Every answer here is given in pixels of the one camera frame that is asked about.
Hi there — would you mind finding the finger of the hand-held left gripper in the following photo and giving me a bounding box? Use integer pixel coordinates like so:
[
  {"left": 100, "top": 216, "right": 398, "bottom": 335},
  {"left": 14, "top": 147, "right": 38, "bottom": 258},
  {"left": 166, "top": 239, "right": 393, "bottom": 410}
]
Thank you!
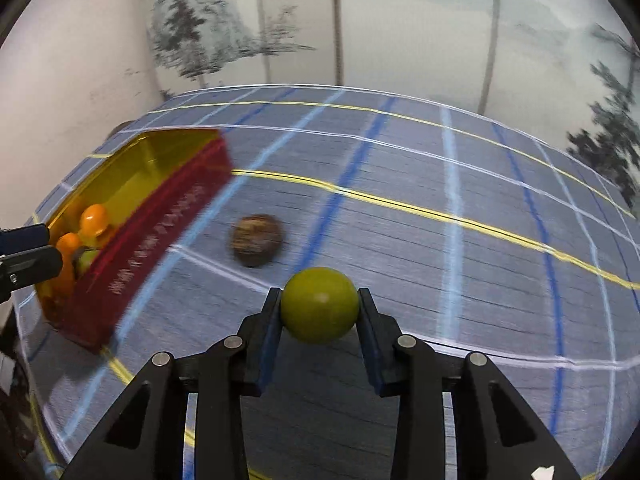
[
  {"left": 0, "top": 223, "right": 51, "bottom": 257},
  {"left": 0, "top": 245, "right": 64, "bottom": 290}
]

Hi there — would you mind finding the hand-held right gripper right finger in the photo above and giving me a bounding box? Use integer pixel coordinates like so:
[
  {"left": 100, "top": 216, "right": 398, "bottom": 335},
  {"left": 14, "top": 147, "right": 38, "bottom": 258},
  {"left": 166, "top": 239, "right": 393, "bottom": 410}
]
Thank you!
[{"left": 356, "top": 287, "right": 581, "bottom": 480}]

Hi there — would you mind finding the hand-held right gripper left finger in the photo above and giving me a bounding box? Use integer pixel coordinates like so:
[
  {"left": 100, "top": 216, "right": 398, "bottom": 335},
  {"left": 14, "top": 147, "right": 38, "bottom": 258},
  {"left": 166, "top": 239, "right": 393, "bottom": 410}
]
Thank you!
[{"left": 62, "top": 287, "right": 284, "bottom": 480}]

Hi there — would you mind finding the orange tangerine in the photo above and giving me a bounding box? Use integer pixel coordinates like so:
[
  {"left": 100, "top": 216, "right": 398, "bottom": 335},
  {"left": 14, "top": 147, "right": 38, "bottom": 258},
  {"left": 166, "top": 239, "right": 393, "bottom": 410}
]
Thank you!
[
  {"left": 54, "top": 232, "right": 84, "bottom": 283},
  {"left": 79, "top": 203, "right": 112, "bottom": 249}
]

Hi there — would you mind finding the green tomato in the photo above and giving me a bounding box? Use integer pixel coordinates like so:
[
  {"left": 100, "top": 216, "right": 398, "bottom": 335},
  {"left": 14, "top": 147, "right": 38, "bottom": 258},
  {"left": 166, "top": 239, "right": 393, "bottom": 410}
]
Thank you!
[
  {"left": 279, "top": 267, "right": 361, "bottom": 345},
  {"left": 75, "top": 249, "right": 102, "bottom": 277}
]

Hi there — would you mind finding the red and gold tin box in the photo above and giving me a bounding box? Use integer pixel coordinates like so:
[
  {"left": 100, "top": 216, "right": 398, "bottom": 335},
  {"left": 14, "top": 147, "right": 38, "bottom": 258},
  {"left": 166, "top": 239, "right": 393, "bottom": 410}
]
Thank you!
[{"left": 35, "top": 129, "right": 234, "bottom": 354}]

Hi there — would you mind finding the blue plaid tablecloth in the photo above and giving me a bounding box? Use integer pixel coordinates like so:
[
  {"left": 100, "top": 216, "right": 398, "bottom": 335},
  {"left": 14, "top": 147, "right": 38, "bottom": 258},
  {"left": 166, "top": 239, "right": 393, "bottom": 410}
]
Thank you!
[{"left": 12, "top": 85, "right": 640, "bottom": 480}]

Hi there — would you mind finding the dark brown round fruit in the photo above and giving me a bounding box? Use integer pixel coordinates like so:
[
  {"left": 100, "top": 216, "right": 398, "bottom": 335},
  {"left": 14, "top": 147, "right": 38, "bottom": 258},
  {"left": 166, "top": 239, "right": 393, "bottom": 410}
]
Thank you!
[{"left": 230, "top": 214, "right": 285, "bottom": 269}]

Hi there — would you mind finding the landscape painted folding screen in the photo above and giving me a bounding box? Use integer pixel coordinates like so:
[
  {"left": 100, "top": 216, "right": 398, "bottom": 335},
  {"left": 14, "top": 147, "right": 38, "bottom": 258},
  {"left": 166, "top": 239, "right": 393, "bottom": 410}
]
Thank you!
[{"left": 134, "top": 0, "right": 640, "bottom": 207}]

